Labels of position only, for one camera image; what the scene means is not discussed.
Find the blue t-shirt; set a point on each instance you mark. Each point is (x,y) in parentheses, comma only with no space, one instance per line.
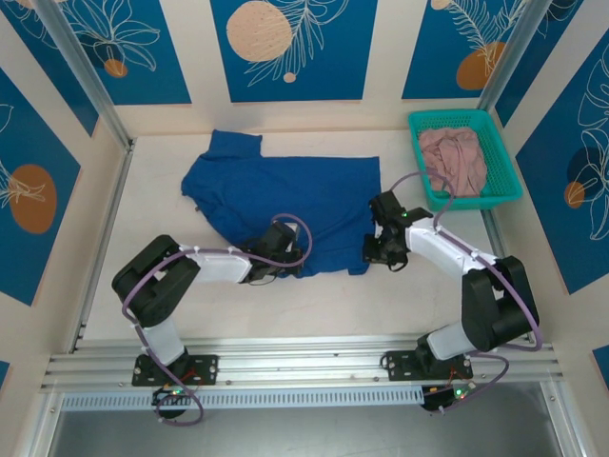
(295,190)

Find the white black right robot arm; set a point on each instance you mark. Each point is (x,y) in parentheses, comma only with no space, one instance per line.
(438,243)

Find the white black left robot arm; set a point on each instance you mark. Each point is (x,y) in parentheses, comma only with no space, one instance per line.
(219,266)

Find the pink crumpled cloth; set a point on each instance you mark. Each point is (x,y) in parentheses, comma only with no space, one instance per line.
(457,157)

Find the teal plastic mesh basket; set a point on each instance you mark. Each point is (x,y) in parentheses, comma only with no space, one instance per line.
(499,157)

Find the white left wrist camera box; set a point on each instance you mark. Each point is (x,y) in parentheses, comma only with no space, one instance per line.
(294,235)

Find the aluminium mounting rail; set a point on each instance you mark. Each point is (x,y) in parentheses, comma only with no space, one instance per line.
(295,362)

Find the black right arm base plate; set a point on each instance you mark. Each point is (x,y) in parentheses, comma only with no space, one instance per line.
(399,366)

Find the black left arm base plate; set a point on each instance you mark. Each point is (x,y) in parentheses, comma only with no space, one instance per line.
(209,369)

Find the blue floral wall panel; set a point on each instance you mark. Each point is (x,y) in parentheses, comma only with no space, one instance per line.
(428,47)
(603,364)
(43,47)
(333,71)
(561,214)
(143,47)
(547,57)
(28,143)
(3,376)

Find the aluminium corner post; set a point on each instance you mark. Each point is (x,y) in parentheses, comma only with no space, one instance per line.
(514,57)
(95,81)

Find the aluminium frame leg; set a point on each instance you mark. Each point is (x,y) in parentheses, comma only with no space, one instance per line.
(40,428)
(566,423)

